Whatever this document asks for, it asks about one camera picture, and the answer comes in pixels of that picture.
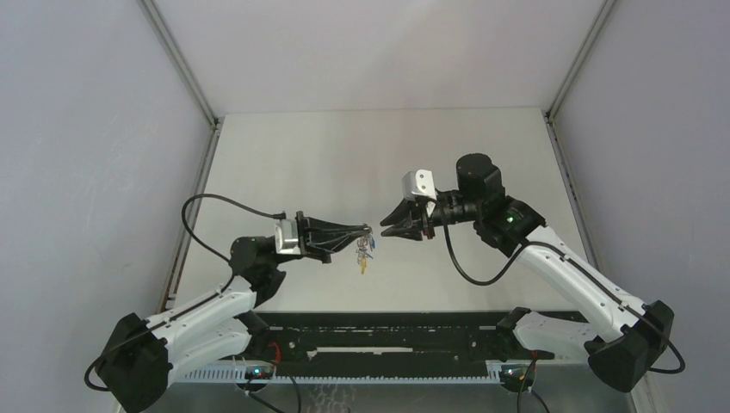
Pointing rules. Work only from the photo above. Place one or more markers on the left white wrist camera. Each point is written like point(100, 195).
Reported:
point(287, 240)

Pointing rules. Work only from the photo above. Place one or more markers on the left electronics board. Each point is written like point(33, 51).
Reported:
point(259, 373)

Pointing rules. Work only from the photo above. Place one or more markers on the left aluminium frame post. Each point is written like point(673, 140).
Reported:
point(166, 39)

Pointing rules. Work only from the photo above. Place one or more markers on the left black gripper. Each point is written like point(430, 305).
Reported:
point(317, 237)

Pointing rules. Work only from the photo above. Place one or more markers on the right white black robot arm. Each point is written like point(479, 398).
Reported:
point(620, 336)

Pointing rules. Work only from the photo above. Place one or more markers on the electronics board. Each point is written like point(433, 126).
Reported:
point(516, 379)
point(259, 373)

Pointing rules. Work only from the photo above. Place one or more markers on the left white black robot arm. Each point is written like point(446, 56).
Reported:
point(144, 356)

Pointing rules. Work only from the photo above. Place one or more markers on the right aluminium frame post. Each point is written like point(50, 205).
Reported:
point(581, 57)

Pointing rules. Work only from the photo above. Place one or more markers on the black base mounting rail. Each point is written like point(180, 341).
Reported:
point(379, 343)

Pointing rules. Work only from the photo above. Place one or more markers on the aluminium frame post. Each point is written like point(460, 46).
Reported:
point(166, 39)
point(581, 57)

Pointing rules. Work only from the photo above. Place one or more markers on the right electronics board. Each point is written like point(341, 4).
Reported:
point(516, 379)

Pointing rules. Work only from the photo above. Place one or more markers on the white slotted cable duct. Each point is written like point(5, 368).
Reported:
point(230, 373)

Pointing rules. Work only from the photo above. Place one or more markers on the metal keyring with yellow tag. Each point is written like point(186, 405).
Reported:
point(365, 245)

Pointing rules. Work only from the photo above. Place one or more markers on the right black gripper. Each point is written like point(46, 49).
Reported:
point(405, 210)

